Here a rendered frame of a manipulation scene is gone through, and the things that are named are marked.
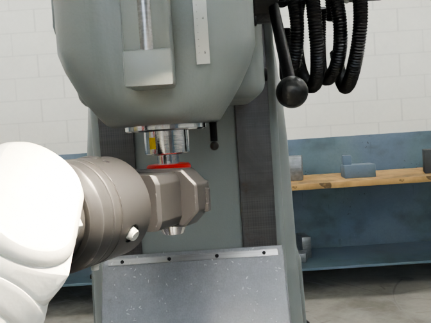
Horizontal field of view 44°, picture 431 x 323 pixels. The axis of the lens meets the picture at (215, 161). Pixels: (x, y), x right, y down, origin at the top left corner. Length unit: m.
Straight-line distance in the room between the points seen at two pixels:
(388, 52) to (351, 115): 0.65
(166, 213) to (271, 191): 0.48
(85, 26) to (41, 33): 4.58
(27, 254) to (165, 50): 0.21
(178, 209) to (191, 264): 0.46
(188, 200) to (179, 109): 0.08
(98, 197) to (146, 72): 0.11
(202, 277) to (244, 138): 0.25
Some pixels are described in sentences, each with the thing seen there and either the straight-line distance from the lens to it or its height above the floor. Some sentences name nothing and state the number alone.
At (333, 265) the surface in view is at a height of 0.23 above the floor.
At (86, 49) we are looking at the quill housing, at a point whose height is 1.38.
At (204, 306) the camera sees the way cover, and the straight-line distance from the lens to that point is 0.93.
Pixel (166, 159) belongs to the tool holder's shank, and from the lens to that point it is 0.56.
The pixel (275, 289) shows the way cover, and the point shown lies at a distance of 0.94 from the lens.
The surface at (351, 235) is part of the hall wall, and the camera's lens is 5.00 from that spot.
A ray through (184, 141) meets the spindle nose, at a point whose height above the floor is 1.29.
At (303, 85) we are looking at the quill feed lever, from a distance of 0.49.
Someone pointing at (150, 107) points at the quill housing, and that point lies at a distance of 0.48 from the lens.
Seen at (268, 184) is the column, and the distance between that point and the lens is 0.94.
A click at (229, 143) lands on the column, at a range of 0.94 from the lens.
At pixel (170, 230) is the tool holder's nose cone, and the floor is 1.20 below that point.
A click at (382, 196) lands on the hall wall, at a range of 5.02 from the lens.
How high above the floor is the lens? 1.30
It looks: 3 degrees down
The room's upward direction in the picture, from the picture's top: 4 degrees counter-clockwise
